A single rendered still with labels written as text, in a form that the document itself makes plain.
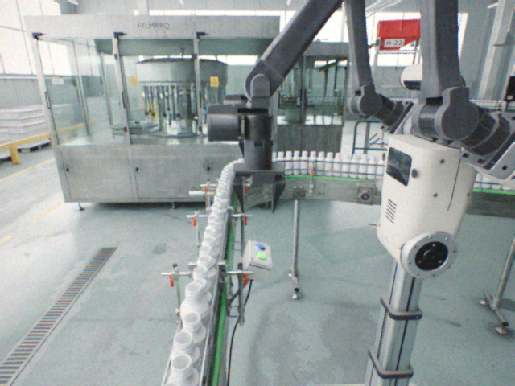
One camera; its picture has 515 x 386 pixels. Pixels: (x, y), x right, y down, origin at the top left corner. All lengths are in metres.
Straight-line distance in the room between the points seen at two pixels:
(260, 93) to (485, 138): 0.46
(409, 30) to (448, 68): 6.67
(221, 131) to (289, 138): 5.37
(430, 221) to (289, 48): 0.61
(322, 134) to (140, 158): 3.34
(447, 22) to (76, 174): 4.35
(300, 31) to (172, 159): 3.61
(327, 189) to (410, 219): 1.45
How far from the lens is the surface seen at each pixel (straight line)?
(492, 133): 0.77
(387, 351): 1.29
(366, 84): 1.12
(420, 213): 0.94
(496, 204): 2.55
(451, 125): 0.70
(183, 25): 4.00
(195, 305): 0.79
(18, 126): 9.54
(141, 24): 4.11
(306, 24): 0.62
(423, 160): 0.90
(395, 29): 7.36
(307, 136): 6.00
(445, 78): 0.72
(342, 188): 2.35
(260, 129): 0.59
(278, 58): 0.60
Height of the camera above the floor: 1.65
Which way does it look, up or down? 20 degrees down
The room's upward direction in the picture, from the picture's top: straight up
